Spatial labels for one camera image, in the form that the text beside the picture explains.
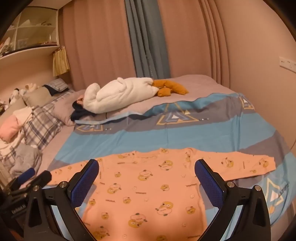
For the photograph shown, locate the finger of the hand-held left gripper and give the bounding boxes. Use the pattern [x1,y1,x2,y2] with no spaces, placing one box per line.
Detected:
[26,170,52,186]
[14,167,36,186]

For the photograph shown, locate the white goose plush toy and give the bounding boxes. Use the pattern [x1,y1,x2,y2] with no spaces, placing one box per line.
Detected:
[83,77,189,114]

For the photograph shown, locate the pink cloth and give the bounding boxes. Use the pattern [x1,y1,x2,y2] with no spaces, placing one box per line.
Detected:
[0,115,25,142]

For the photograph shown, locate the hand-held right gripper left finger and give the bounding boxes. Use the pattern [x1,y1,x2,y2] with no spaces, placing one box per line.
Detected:
[24,159,100,241]

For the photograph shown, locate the plaid blanket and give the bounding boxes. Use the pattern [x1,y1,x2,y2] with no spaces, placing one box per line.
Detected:
[0,102,65,178]

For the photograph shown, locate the dark navy cloth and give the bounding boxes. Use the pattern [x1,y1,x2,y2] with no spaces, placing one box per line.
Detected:
[71,101,97,121]

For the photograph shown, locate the blue striped pillow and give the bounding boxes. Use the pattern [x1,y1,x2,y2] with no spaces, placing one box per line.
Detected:
[43,78,70,95]

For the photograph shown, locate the blue grey striped blanket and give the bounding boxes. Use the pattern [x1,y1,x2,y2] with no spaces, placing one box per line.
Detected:
[47,92,296,241]

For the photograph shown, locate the white wall shelf unit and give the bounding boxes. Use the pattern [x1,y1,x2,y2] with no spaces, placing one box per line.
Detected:
[0,6,61,59]

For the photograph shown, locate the yellow fringed cloth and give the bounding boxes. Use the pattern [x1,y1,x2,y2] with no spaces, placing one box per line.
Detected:
[53,46,70,77]

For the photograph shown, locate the pink printed baby shirt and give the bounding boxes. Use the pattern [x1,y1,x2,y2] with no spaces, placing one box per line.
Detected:
[47,147,275,241]

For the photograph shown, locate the pink curtain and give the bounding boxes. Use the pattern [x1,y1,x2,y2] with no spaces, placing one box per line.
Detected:
[157,0,230,87]
[60,0,137,91]

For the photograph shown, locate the beige pillow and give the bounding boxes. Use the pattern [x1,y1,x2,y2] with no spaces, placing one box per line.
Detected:
[22,86,56,107]

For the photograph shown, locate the blue grey curtain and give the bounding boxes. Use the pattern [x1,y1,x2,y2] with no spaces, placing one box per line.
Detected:
[125,0,171,80]

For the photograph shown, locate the mauve bed sheet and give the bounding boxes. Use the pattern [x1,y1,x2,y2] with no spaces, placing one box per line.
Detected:
[40,75,236,174]

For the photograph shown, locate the mauve pillow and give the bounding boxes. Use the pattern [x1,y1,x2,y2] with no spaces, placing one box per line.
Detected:
[51,89,86,127]

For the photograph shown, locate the white wall socket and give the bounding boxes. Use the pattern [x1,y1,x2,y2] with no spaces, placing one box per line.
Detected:
[279,56,296,70]

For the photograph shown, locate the small plush toys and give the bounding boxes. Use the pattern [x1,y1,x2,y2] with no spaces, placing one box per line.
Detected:
[9,83,40,104]

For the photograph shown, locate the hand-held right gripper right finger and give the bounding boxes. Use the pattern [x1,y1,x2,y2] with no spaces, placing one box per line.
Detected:
[195,159,271,241]

